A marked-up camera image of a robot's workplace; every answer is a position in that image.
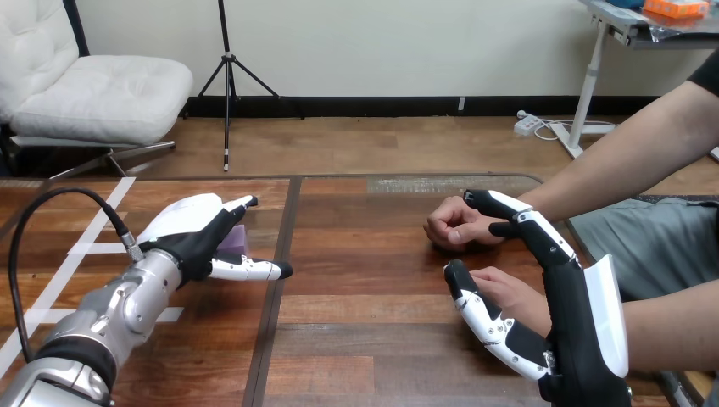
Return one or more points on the person's hand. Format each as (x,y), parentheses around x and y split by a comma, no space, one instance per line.
(517,298)
(455,222)

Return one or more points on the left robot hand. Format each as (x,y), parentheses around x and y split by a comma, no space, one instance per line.
(185,230)

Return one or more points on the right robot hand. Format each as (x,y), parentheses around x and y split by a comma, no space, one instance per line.
(573,337)

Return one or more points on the purple block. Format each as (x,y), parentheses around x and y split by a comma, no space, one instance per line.
(235,242)

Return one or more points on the person's forearm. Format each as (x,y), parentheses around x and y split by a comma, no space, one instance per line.
(674,328)
(623,163)

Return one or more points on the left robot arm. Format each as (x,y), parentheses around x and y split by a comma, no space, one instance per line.
(118,314)

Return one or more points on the person's body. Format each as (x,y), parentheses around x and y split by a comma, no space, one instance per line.
(651,247)

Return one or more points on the white power strip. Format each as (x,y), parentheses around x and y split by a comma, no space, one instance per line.
(526,124)

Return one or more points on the black tripod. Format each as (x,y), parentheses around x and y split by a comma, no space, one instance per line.
(227,84)

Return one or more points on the white cushioned chair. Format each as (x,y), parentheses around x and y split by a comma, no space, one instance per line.
(95,95)

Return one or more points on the white desk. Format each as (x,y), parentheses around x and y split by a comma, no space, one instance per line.
(587,95)

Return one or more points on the orange thing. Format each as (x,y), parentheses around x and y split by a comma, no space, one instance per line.
(674,7)

